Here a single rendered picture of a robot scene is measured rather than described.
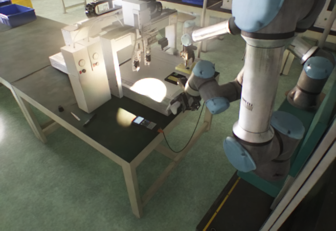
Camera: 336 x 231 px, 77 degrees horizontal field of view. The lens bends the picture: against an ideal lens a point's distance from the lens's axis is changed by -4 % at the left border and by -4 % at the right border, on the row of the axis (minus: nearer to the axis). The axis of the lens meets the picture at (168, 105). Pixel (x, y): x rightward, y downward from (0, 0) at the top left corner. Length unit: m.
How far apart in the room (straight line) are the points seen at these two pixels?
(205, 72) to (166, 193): 1.43
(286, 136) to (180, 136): 1.78
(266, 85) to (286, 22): 0.15
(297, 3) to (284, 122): 0.37
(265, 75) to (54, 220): 1.91
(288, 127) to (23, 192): 2.16
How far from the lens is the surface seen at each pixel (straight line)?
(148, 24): 1.58
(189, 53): 1.67
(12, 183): 2.51
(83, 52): 1.46
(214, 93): 0.78
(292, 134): 0.75
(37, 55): 2.71
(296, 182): 1.08
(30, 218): 2.23
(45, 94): 1.99
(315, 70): 1.18
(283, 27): 0.52
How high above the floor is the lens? 1.78
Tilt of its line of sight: 39 degrees down
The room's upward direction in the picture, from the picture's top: straight up
